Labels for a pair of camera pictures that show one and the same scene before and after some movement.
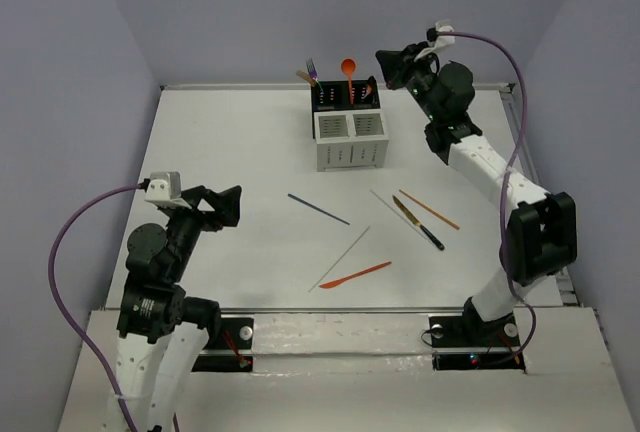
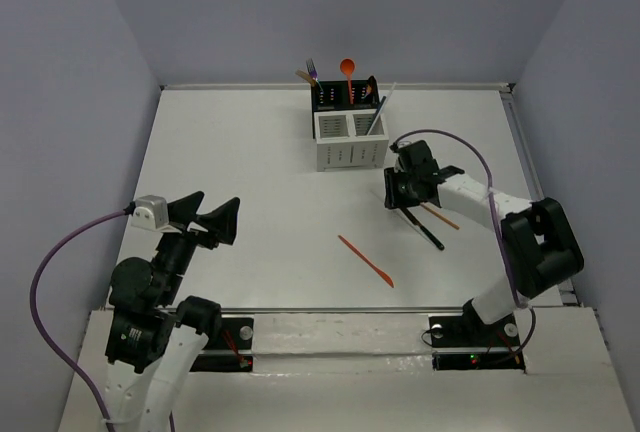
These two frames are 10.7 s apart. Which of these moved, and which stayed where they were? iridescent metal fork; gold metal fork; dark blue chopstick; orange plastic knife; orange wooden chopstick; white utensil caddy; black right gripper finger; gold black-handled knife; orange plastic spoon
Moved: black right gripper finger; dark blue chopstick; orange plastic knife
Stayed: white utensil caddy; orange plastic spoon; gold black-handled knife; orange wooden chopstick; gold metal fork; iridescent metal fork
